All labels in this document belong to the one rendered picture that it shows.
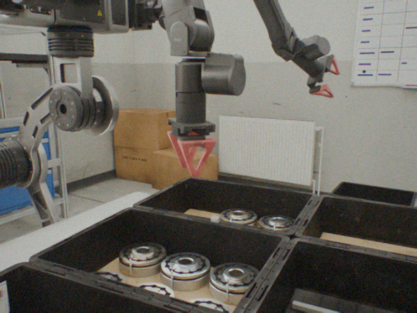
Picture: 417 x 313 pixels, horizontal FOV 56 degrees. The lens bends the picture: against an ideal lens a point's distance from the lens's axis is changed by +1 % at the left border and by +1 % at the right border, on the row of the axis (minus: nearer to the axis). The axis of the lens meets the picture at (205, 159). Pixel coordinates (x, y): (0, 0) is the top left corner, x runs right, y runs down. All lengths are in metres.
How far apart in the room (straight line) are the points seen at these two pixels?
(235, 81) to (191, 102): 0.09
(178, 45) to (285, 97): 3.24
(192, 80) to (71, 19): 0.63
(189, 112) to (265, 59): 3.29
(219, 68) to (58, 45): 0.70
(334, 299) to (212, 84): 0.46
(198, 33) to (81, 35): 0.63
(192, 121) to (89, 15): 0.68
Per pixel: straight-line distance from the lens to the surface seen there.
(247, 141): 3.97
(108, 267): 0.91
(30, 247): 1.38
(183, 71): 0.69
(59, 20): 1.22
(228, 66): 0.66
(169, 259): 0.85
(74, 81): 1.30
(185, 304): 0.58
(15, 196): 2.93
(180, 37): 0.69
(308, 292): 0.83
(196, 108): 0.70
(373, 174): 3.80
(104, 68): 4.54
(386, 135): 3.72
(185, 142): 0.67
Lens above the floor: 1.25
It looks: 13 degrees down
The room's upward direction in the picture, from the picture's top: straight up
